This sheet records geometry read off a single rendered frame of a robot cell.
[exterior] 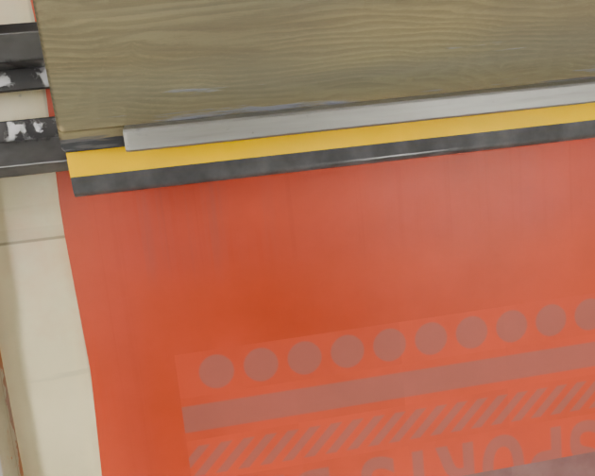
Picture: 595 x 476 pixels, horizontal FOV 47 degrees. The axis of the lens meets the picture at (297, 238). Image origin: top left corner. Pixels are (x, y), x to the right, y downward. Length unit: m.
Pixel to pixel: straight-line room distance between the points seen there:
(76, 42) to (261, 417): 0.27
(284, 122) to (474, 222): 0.19
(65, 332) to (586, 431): 0.37
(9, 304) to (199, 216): 0.13
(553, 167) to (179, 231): 0.25
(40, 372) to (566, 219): 0.36
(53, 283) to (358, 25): 0.24
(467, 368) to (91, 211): 0.27
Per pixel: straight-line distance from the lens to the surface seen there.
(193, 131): 0.31
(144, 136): 0.31
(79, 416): 0.47
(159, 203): 0.43
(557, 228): 0.50
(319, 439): 0.48
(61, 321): 0.45
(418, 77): 0.34
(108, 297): 0.44
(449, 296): 0.47
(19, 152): 0.36
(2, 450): 0.45
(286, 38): 0.33
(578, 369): 0.53
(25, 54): 0.37
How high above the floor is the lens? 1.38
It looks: 77 degrees down
